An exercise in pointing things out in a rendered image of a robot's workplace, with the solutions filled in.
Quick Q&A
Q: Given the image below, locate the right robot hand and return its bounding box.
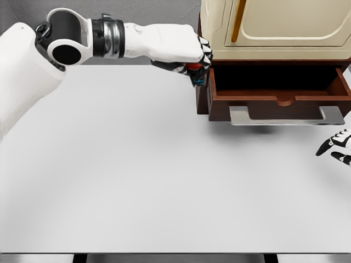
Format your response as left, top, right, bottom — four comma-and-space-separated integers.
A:
315, 128, 351, 167

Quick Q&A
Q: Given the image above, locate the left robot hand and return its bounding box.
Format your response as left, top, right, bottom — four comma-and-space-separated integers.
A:
150, 24, 214, 80

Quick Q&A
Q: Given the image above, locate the red and teal switch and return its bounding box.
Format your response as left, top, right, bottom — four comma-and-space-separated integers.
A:
185, 62, 205, 88

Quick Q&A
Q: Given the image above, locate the brown wooden drawer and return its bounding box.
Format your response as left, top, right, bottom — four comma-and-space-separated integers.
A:
206, 66, 351, 122

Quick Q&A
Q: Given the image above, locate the cream cabinet with brown base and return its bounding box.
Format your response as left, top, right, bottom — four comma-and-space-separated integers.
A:
195, 0, 351, 115

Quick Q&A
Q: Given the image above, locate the silver drawer handle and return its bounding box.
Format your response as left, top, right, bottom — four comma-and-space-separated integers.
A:
228, 105, 346, 127

